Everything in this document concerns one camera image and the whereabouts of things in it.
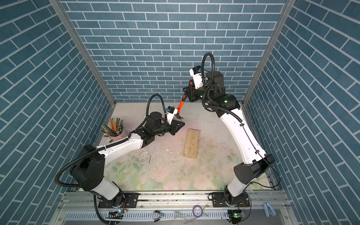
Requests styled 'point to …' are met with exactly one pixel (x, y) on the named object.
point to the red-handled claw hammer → (180, 106)
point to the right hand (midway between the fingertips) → (187, 88)
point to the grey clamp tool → (269, 209)
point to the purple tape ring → (193, 211)
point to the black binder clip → (157, 215)
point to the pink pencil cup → (123, 135)
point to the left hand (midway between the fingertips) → (187, 125)
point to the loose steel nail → (150, 156)
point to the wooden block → (191, 144)
